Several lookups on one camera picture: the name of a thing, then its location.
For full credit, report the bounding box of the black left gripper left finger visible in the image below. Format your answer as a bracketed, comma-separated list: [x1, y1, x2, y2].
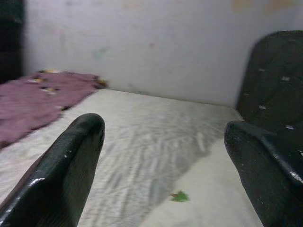
[0, 113, 106, 227]

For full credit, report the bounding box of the white pillow with tree print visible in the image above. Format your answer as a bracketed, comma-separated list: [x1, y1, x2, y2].
[139, 151, 267, 227]

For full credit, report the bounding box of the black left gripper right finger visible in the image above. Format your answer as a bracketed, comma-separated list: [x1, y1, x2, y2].
[223, 120, 303, 227]

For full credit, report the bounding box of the dark furniture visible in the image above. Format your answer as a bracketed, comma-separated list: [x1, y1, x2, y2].
[0, 0, 26, 85]

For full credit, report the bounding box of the purple cartoon print blanket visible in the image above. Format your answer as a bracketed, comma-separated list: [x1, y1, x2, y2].
[0, 69, 108, 150]

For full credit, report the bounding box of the white quilted mattress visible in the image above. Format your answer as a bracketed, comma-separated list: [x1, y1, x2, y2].
[0, 87, 261, 227]

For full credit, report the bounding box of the dark tufted headboard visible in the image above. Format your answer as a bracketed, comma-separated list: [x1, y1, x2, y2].
[236, 30, 303, 154]

